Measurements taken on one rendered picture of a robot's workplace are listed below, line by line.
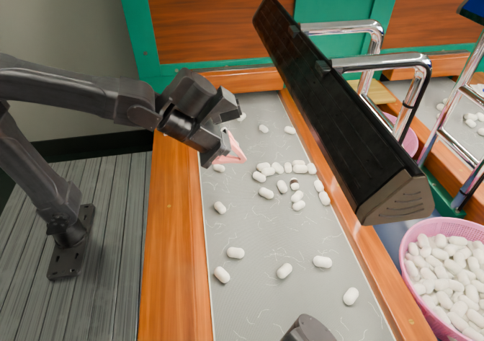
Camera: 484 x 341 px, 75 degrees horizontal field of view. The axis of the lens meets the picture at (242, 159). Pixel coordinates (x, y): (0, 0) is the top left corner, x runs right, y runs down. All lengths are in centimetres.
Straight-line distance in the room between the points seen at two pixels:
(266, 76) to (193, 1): 30
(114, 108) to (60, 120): 160
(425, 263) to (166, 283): 50
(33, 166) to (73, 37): 127
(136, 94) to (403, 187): 42
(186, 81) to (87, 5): 130
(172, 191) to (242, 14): 57
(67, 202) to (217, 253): 32
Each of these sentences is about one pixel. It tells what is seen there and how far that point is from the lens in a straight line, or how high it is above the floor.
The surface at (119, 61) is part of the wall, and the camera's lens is 189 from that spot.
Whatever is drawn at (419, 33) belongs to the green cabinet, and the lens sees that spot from 129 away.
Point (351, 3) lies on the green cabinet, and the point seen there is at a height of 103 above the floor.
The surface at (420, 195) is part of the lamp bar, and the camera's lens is 35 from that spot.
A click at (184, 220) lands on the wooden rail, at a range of 70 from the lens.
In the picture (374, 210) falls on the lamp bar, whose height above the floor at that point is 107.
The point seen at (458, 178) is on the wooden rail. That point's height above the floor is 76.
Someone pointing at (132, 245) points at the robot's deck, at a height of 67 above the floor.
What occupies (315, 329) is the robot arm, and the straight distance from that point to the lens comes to 40.
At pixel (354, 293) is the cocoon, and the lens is 64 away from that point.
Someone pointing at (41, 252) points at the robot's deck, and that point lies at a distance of 89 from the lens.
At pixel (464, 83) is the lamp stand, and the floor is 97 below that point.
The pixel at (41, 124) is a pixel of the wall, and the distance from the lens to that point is 220.
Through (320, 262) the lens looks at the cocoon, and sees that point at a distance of 66.
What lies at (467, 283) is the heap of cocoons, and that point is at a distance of 77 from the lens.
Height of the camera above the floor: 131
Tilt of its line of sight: 42 degrees down
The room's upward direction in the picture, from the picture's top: straight up
